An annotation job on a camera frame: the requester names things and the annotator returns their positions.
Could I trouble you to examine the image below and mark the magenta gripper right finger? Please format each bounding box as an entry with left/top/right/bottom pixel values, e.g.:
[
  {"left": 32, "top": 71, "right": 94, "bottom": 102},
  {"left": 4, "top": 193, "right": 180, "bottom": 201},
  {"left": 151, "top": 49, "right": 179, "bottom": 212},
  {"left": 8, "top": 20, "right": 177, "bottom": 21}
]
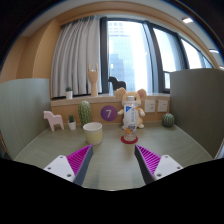
[{"left": 134, "top": 145, "right": 182, "bottom": 184}]

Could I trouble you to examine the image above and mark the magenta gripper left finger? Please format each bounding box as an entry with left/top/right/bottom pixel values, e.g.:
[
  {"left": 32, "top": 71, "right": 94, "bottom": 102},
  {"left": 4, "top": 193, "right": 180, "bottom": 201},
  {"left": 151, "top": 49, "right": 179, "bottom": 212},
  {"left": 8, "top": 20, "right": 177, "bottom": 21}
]
[{"left": 44, "top": 145, "right": 93, "bottom": 186}]

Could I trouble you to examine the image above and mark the clear plastic water bottle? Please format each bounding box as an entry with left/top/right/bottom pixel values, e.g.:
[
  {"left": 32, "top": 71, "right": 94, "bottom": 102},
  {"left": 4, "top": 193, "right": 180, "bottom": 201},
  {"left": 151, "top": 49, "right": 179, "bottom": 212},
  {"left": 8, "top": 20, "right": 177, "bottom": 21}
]
[{"left": 124, "top": 96, "right": 137, "bottom": 142}]

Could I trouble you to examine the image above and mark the red round coaster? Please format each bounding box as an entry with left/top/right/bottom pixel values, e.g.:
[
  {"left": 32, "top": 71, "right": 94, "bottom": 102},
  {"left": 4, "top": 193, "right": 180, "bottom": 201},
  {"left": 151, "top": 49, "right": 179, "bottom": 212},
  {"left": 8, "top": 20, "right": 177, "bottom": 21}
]
[{"left": 121, "top": 136, "right": 138, "bottom": 144}]

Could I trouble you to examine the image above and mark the pale yellow cup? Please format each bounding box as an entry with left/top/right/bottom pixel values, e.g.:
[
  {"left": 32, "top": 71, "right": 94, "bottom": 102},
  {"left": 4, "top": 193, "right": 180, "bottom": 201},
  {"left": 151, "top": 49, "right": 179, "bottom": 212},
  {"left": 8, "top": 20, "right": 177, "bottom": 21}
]
[{"left": 83, "top": 122, "right": 103, "bottom": 145}]

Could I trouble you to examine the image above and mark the small plant in white pot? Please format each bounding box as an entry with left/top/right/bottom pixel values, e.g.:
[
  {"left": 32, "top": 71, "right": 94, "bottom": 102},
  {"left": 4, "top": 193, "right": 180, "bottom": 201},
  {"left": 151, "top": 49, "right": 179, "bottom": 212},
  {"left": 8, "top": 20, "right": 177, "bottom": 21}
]
[{"left": 68, "top": 114, "right": 76, "bottom": 130}]

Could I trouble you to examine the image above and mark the round green cactus ornament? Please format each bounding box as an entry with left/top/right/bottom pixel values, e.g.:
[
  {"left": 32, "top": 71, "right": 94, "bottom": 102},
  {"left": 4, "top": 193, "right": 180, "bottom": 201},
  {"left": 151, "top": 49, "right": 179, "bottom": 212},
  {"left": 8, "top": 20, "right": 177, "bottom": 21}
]
[{"left": 162, "top": 113, "right": 175, "bottom": 128}]

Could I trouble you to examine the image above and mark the pink toy horse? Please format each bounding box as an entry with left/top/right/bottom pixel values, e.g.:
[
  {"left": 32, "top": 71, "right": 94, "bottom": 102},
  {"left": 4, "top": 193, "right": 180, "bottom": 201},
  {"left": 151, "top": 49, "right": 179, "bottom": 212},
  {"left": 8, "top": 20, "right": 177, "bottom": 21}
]
[{"left": 44, "top": 111, "right": 64, "bottom": 131}]

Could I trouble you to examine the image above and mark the tall green cactus ornament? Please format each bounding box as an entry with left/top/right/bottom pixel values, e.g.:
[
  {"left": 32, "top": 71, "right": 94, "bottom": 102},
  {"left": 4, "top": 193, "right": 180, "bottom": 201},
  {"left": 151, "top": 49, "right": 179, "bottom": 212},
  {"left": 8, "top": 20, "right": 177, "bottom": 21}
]
[{"left": 78, "top": 101, "right": 91, "bottom": 126}]

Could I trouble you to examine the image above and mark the purple number seven sign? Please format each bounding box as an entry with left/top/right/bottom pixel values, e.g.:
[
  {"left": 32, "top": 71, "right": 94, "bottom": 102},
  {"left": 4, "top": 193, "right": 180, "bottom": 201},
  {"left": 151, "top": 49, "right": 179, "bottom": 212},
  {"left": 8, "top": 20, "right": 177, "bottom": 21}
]
[{"left": 101, "top": 105, "right": 117, "bottom": 122}]

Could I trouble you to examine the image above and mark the small plant on windowsill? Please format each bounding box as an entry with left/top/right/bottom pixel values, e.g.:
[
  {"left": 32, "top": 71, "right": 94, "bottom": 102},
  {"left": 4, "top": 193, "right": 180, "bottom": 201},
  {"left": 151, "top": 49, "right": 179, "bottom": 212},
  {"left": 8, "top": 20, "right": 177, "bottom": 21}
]
[{"left": 65, "top": 86, "right": 73, "bottom": 100}]

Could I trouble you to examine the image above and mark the yellow plush mouse toy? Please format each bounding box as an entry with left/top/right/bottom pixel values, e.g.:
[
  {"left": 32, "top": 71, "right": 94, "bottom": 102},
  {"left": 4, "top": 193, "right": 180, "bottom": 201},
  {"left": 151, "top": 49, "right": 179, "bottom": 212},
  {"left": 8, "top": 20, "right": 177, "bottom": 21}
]
[{"left": 115, "top": 87, "right": 147, "bottom": 129}]

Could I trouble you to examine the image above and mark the left green partition panel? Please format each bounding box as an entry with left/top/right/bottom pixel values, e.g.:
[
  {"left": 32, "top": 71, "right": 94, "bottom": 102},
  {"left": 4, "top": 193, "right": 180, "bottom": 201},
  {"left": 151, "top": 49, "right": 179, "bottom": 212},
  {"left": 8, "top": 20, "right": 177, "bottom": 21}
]
[{"left": 0, "top": 78, "right": 51, "bottom": 159}]

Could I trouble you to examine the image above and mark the green partition panel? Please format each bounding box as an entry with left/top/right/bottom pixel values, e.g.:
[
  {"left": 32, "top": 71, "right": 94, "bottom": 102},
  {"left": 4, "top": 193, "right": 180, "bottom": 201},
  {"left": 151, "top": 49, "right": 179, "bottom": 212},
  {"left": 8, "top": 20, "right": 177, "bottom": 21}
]
[
  {"left": 170, "top": 68, "right": 224, "bottom": 157},
  {"left": 0, "top": 78, "right": 51, "bottom": 159}
]

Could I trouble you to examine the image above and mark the right green partition panel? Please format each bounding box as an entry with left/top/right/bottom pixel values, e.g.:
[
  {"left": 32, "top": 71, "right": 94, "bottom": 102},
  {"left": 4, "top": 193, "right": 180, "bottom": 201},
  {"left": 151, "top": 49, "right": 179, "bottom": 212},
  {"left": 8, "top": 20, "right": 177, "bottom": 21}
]
[{"left": 170, "top": 68, "right": 224, "bottom": 157}]

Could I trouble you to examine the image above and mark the dark animal figurine on sill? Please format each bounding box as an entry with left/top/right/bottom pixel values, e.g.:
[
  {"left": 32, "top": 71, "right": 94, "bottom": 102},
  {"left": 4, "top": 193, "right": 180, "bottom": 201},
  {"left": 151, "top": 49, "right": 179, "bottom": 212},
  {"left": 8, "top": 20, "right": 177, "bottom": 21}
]
[{"left": 108, "top": 77, "right": 126, "bottom": 90}]

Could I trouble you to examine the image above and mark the wooden hand sculpture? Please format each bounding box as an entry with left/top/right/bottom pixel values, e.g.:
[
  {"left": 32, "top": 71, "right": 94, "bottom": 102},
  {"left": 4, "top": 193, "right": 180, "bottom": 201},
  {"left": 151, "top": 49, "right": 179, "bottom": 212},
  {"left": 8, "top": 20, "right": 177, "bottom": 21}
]
[{"left": 87, "top": 65, "right": 98, "bottom": 97}]

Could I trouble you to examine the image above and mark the grey curtain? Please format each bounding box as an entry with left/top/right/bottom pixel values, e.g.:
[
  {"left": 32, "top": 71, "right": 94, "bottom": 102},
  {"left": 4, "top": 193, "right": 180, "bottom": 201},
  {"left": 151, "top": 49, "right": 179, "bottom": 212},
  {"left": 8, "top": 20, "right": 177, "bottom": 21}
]
[{"left": 51, "top": 16, "right": 101, "bottom": 98}]

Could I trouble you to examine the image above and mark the white wall socket left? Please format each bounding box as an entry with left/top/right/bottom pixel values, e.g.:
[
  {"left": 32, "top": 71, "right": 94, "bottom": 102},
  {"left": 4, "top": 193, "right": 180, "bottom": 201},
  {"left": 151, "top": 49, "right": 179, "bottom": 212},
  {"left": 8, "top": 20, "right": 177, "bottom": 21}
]
[{"left": 145, "top": 100, "right": 156, "bottom": 113}]

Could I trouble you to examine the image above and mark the white wall socket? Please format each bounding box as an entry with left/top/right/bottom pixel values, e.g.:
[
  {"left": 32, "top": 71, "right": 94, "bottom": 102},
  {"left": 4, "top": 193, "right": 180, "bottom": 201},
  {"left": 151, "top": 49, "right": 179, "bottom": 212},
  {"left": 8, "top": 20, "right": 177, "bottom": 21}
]
[
  {"left": 145, "top": 100, "right": 156, "bottom": 113},
  {"left": 158, "top": 100, "right": 168, "bottom": 112}
]

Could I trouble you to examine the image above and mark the white wall socket right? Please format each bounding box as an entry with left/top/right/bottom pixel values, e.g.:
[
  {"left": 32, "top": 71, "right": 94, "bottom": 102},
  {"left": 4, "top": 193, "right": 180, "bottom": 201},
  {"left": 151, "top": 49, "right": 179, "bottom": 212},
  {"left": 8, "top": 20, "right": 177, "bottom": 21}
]
[{"left": 158, "top": 100, "right": 168, "bottom": 112}]

